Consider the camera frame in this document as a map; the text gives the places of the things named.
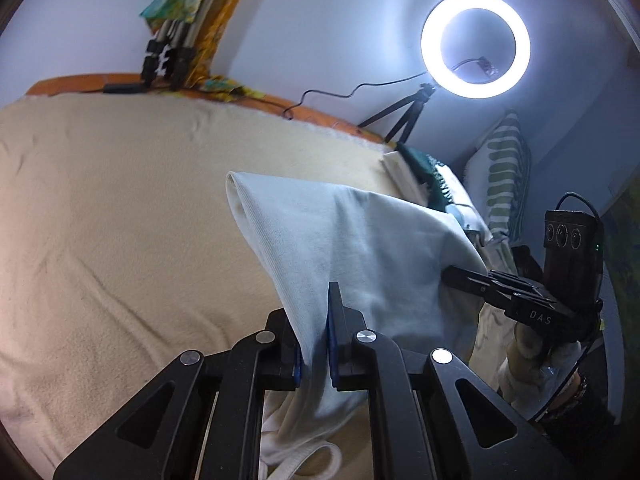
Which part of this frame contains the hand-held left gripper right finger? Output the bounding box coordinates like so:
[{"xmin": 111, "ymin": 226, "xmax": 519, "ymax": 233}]
[{"xmin": 325, "ymin": 281, "xmax": 576, "ymax": 480}]

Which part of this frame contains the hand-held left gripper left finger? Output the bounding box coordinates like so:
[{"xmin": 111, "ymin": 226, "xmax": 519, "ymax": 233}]
[{"xmin": 52, "ymin": 307, "xmax": 306, "ymax": 480}]

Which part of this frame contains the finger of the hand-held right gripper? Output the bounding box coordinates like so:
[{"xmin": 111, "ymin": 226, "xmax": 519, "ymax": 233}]
[{"xmin": 442, "ymin": 265, "xmax": 548, "ymax": 311}]

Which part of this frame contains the white tank top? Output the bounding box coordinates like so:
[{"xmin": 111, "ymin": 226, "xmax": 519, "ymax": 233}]
[{"xmin": 225, "ymin": 170, "xmax": 488, "ymax": 480}]

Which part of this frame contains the person's right forearm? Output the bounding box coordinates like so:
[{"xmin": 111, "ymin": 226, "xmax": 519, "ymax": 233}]
[{"xmin": 540, "ymin": 367, "xmax": 621, "ymax": 443}]

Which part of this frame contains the person's right hand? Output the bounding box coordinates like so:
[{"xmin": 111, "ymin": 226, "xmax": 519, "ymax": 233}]
[{"xmin": 500, "ymin": 322, "xmax": 571, "ymax": 406}]

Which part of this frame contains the green striped pillow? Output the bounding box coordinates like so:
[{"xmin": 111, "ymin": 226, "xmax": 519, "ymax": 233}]
[{"xmin": 462, "ymin": 110, "xmax": 533, "ymax": 241}]

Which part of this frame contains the folded green printed cloth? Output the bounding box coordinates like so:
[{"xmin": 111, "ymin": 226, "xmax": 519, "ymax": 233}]
[{"xmin": 382, "ymin": 142, "xmax": 493, "ymax": 241}]

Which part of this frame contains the beige blanket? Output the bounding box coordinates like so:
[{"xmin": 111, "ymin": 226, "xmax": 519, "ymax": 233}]
[{"xmin": 0, "ymin": 95, "xmax": 401, "ymax": 480}]

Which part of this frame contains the black gooseneck phone holder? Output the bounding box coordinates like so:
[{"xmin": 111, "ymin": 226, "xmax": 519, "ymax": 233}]
[{"xmin": 450, "ymin": 56, "xmax": 496, "ymax": 73}]

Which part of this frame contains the colourful yellow green scarf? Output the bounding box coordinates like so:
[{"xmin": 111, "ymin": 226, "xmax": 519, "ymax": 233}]
[{"xmin": 140, "ymin": 0, "xmax": 266, "ymax": 101}]

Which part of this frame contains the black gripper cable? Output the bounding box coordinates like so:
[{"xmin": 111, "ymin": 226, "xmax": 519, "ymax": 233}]
[{"xmin": 557, "ymin": 192, "xmax": 601, "ymax": 221}]

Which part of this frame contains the black ring light tripod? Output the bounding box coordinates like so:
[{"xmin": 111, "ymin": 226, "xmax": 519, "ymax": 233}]
[{"xmin": 357, "ymin": 83, "xmax": 436, "ymax": 146}]

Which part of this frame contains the white ring light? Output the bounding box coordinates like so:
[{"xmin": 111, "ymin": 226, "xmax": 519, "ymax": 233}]
[{"xmin": 420, "ymin": 0, "xmax": 531, "ymax": 98}]

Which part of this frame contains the black power cable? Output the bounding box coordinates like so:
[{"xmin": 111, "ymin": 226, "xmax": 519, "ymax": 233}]
[{"xmin": 282, "ymin": 72, "xmax": 426, "ymax": 121}]

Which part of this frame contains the orange wooden bed frame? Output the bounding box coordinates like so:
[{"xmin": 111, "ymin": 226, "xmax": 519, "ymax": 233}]
[{"xmin": 25, "ymin": 74, "xmax": 386, "ymax": 146}]

